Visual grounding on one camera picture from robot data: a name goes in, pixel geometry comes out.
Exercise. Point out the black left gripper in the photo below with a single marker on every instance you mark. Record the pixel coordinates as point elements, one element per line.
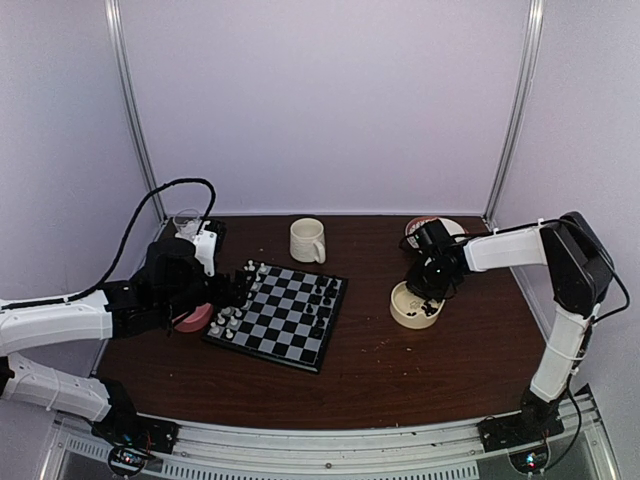
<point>222,298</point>

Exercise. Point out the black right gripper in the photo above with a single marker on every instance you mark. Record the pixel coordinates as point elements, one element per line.
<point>414,283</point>

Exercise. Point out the cream bowl of black pieces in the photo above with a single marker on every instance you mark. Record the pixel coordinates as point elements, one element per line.
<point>412,311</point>

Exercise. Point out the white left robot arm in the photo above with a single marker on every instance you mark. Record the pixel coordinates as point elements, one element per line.
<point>176,278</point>

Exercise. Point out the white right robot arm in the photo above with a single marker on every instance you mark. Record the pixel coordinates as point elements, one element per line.
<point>578,268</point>

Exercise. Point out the pink bowl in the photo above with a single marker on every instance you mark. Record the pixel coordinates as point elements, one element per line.
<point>199,319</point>

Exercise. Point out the white ceramic cup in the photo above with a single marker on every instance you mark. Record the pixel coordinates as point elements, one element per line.
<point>452,227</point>

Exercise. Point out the floral patterned saucer plate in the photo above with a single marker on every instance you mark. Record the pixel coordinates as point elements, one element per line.
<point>417,222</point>

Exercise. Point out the black and white chessboard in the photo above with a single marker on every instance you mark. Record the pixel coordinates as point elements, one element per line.
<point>276,327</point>

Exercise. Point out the clear glass cup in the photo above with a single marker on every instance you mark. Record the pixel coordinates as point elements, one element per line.
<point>186,223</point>

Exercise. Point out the white ribbed ceramic mug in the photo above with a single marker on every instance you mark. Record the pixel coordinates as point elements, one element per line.
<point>307,241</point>

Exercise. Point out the aluminium front rail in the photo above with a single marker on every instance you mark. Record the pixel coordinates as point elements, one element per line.
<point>452,450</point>

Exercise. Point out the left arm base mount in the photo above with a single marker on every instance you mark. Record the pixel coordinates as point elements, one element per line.
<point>135,442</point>

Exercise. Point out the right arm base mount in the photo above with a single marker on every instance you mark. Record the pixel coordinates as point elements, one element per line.
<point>520,432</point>

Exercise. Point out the aluminium frame post right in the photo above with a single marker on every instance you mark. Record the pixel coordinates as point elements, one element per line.
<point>527,69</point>

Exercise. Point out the aluminium frame post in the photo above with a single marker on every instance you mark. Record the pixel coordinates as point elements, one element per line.
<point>527,69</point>
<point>116,32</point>

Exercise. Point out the aluminium frame post left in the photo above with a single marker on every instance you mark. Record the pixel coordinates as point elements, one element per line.
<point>116,32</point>

